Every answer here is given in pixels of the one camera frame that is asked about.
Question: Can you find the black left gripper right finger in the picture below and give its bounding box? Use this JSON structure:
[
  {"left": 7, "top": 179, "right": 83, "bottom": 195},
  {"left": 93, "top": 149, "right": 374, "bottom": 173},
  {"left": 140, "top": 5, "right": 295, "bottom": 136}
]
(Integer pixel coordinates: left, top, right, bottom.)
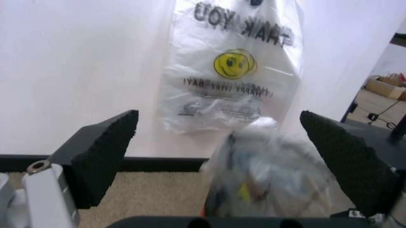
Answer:
[{"left": 299, "top": 110, "right": 400, "bottom": 218}]

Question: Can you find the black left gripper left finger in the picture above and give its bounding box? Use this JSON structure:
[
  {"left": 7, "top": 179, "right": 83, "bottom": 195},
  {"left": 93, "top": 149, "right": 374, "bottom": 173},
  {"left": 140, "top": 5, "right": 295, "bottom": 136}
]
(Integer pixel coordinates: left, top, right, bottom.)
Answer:
[{"left": 0, "top": 109, "right": 140, "bottom": 228}]

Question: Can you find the trash bin with clear liner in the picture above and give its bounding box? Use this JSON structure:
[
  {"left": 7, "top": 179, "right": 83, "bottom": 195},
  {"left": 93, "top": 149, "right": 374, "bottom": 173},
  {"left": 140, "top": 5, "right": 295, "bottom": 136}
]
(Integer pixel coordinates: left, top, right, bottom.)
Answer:
[{"left": 198, "top": 117, "right": 338, "bottom": 218}]

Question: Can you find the clear smiley-print garbage bag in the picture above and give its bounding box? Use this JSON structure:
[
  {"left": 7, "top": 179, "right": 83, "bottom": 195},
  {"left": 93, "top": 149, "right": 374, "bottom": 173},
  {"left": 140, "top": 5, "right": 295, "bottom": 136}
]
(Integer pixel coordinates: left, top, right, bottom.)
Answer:
[{"left": 160, "top": 0, "right": 306, "bottom": 135}]

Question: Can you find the brown cardboard box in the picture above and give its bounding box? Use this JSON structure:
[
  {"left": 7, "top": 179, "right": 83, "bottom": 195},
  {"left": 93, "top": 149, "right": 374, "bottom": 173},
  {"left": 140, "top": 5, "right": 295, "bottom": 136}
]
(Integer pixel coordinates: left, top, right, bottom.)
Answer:
[{"left": 366, "top": 73, "right": 406, "bottom": 100}]

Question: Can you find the black floor cable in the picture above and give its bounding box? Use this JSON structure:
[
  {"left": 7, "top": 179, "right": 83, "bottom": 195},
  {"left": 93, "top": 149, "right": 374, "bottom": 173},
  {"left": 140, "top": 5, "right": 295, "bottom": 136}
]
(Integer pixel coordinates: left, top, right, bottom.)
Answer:
[{"left": 356, "top": 99, "right": 402, "bottom": 130}]

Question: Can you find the black wall baseboard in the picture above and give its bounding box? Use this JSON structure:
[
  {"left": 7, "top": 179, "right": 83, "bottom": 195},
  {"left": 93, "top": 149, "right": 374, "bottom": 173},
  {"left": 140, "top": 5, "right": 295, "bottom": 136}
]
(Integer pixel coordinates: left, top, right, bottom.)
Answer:
[{"left": 0, "top": 153, "right": 211, "bottom": 173}]

